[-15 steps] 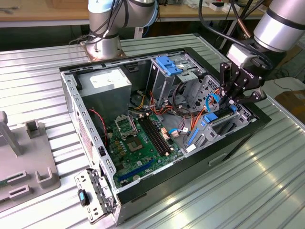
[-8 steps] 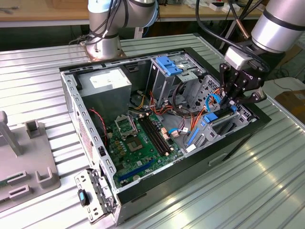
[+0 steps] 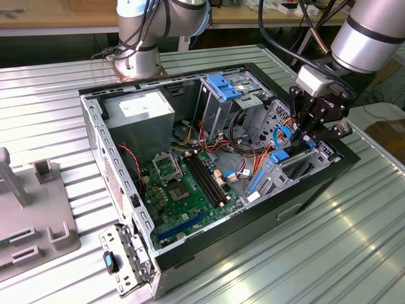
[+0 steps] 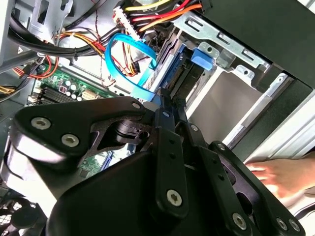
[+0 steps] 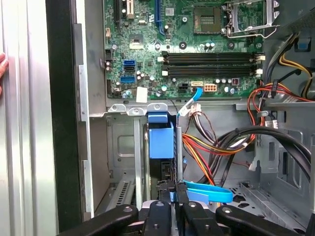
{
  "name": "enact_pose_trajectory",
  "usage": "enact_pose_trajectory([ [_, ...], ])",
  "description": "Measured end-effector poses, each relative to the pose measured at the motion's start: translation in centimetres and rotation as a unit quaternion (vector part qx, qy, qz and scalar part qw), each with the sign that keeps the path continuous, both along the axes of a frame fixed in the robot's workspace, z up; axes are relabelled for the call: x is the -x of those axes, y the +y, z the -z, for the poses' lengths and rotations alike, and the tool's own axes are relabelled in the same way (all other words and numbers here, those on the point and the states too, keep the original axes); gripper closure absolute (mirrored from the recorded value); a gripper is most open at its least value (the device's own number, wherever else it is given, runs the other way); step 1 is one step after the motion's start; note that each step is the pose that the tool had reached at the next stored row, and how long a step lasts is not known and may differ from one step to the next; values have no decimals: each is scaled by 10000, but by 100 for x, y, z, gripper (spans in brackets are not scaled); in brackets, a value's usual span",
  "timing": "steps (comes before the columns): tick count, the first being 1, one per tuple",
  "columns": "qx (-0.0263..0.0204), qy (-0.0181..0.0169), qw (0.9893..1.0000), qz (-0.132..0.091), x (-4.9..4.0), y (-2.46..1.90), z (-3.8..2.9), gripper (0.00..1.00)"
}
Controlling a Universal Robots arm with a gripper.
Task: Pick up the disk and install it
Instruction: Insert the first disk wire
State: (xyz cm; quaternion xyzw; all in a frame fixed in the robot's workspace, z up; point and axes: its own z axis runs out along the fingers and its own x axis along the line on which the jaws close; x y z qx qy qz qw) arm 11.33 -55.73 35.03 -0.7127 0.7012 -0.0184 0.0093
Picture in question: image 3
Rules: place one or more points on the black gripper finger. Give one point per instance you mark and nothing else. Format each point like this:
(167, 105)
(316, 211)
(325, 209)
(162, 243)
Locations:
(296, 104)
(341, 130)

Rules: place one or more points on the hard disk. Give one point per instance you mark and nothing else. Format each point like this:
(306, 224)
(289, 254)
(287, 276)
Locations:
(280, 156)

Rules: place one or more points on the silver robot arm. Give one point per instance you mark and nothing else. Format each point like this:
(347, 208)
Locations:
(364, 41)

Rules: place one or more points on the grey metal disk bay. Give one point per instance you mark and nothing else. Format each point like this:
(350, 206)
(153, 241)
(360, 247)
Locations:
(275, 182)

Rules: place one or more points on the brown cardboard box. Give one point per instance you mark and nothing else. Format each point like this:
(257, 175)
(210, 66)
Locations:
(386, 136)

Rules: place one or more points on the blue plastic cage latch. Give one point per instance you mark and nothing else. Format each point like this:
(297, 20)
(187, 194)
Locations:
(226, 88)

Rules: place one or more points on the grey metal drive cage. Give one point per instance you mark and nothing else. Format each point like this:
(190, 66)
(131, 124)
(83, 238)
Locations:
(218, 117)

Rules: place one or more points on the small white black box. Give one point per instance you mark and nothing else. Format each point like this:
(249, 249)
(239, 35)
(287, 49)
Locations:
(289, 9)

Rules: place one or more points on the black RAM slot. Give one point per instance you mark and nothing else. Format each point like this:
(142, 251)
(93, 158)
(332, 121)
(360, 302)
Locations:
(204, 182)
(211, 177)

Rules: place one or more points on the black open PC case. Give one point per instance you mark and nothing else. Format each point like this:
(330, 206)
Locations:
(253, 228)

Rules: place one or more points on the CPU socket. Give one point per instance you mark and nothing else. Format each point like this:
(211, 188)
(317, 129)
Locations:
(178, 192)

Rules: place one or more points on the grey power supply unit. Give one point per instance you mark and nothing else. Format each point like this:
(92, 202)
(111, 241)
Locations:
(142, 126)

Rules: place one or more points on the green motherboard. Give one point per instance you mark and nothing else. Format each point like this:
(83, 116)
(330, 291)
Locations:
(177, 218)

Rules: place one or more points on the blue expansion slot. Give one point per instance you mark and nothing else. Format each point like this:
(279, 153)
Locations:
(180, 226)

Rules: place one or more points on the black blue latch clip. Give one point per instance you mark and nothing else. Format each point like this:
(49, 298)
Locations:
(109, 262)

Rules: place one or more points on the wooden desk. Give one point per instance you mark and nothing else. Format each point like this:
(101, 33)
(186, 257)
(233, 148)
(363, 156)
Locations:
(63, 16)

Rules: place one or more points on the grey parts rack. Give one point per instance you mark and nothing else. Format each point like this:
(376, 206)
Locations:
(41, 202)

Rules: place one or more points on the green RAM stick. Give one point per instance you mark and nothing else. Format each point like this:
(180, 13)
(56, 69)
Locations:
(4, 244)

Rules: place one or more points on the grey wrist camera housing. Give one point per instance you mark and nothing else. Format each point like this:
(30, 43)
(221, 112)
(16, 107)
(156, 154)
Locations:
(313, 79)

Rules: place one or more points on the blue plastic bay rail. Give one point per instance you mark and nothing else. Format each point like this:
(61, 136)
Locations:
(257, 180)

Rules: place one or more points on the brown square base plate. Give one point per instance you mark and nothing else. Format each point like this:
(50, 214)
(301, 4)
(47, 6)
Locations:
(118, 74)

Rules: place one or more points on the grey metal slot bracket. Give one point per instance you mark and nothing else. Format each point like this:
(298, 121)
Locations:
(126, 285)

